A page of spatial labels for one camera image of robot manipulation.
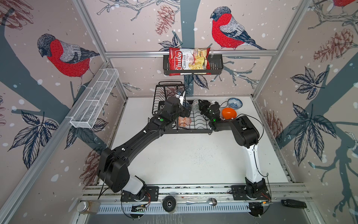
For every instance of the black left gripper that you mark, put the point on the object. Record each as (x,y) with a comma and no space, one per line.
(184,109)

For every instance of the dark wall shelf basket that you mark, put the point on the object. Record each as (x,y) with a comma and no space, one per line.
(212,65)

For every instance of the glass jar metal lid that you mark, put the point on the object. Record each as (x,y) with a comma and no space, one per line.
(88,207)

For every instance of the green patterned bowl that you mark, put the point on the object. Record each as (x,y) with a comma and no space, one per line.
(195,105)

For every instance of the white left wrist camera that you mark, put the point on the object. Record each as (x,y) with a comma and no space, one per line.
(180,94)

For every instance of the blue floral white bowl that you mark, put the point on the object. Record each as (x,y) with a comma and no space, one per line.
(234,103)

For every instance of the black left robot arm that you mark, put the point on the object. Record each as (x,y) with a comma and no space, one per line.
(113,164)

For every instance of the red orange patterned bowl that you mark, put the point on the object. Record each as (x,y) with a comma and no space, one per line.
(184,121)

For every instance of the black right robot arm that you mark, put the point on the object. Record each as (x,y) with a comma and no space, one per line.
(246,136)

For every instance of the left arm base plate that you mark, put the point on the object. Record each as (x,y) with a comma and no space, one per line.
(147,194)

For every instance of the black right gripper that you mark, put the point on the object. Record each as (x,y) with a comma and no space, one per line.
(203,105)

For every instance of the metal spoon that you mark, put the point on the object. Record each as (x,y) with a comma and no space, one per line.
(211,201)

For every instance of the orange plastic bowl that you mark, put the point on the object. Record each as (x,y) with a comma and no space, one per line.
(229,113)

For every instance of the black remote device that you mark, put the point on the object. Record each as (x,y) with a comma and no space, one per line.
(294,203)

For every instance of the red cassava chips bag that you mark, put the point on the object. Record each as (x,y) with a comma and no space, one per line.
(182,59)

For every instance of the black wire dish rack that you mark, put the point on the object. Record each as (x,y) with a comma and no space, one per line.
(167,89)

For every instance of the white wire mesh basket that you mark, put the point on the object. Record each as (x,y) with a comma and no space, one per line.
(90,108)

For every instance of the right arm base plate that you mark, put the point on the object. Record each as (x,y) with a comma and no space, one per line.
(239,194)

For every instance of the black round tape roll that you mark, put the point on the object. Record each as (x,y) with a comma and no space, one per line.
(169,204)

